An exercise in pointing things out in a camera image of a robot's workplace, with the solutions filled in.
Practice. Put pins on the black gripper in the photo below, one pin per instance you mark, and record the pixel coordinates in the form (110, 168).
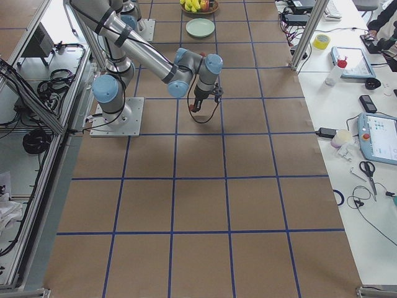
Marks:
(199, 95)

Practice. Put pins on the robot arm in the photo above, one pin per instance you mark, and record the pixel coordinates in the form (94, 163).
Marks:
(127, 9)
(112, 20)

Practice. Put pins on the light green plate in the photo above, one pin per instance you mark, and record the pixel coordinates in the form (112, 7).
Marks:
(200, 28)

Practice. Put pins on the brown wicker basket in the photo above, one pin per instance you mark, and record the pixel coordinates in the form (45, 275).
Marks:
(213, 7)

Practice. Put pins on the yellow banana bunch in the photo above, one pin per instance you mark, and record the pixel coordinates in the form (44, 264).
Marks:
(190, 5)

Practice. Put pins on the red yellow apple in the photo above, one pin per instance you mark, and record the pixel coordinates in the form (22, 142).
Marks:
(204, 5)

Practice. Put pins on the black power adapter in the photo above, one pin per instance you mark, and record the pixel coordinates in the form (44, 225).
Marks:
(326, 132)

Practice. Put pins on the white squeeze bottle red cap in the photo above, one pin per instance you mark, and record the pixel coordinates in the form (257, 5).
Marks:
(336, 73)

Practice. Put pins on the yellow tape roll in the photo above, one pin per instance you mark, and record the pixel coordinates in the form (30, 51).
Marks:
(321, 41)

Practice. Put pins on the white paper cup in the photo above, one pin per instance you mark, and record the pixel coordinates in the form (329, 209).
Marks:
(341, 138)

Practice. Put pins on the blue teach pendant far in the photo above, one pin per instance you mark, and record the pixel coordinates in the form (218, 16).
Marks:
(358, 65)

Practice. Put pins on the blue teach pendant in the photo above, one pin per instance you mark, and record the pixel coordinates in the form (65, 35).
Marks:
(377, 137)
(358, 65)

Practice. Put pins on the black phone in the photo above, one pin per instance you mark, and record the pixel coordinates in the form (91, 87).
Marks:
(367, 104)

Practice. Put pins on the blue teach pendant near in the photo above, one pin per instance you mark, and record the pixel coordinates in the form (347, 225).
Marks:
(377, 137)

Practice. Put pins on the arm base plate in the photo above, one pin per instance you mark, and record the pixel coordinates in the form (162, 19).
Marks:
(145, 29)
(127, 124)

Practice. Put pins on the aluminium frame post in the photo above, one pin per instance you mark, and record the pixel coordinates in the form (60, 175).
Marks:
(311, 25)

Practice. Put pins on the black handled scissors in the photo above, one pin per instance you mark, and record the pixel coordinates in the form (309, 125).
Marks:
(368, 169)

